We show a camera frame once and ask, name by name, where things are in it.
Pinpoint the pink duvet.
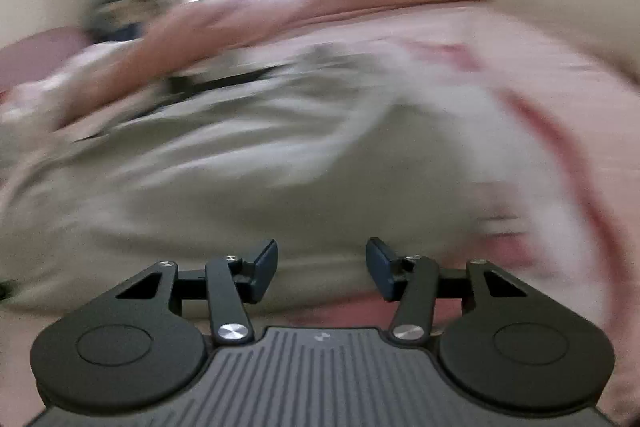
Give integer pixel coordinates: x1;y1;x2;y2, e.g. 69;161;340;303
60;0;493;128

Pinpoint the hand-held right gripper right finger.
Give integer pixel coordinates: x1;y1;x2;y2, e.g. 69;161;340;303
365;237;526;348

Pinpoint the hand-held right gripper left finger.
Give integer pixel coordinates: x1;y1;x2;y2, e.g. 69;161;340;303
115;238;279;348

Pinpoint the purple pillow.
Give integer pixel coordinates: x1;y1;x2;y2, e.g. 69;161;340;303
0;26;96;92

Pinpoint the pink printed bed sheet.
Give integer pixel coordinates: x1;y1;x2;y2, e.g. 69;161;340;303
0;4;640;427

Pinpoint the white quilt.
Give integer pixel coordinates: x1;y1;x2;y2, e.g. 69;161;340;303
0;42;151;132

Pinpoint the grey and black jacket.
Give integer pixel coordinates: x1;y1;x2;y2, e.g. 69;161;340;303
0;47;481;315

